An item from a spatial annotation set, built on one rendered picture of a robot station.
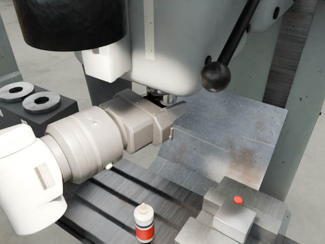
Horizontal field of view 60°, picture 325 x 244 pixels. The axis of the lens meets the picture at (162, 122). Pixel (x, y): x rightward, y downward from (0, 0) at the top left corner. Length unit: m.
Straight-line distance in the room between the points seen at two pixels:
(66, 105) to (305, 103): 0.60
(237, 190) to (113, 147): 0.38
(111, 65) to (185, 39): 0.08
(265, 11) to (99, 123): 0.28
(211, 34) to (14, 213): 0.29
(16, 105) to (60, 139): 0.45
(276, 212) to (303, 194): 1.47
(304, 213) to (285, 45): 1.44
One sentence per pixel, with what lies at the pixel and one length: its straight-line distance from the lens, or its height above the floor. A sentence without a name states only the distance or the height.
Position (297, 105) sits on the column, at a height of 1.09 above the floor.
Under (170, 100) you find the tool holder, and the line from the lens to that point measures 0.44.
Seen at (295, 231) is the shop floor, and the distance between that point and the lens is 1.93.
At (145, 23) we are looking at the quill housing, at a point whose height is 1.40.
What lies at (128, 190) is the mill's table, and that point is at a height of 0.92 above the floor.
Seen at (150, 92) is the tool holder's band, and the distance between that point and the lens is 0.44.
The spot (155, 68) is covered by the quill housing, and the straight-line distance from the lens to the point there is 0.32.
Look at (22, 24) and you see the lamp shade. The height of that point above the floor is 1.43.
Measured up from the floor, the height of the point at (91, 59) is 1.36.
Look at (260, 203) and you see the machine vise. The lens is 0.67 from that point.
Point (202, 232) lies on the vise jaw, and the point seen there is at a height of 1.03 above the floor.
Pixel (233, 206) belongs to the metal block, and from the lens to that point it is 0.56.
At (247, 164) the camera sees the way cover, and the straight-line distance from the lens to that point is 0.84.
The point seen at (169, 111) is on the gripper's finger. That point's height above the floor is 1.24.
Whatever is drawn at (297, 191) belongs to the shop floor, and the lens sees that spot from 2.14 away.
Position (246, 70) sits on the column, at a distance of 0.80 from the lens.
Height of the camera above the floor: 1.49
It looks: 36 degrees down
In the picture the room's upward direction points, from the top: straight up
